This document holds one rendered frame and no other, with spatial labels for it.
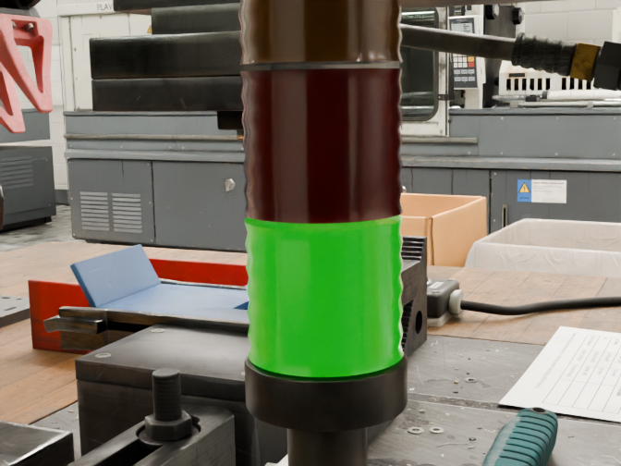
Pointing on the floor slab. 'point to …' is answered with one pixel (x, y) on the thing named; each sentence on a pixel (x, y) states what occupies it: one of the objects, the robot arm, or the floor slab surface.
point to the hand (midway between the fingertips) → (28, 113)
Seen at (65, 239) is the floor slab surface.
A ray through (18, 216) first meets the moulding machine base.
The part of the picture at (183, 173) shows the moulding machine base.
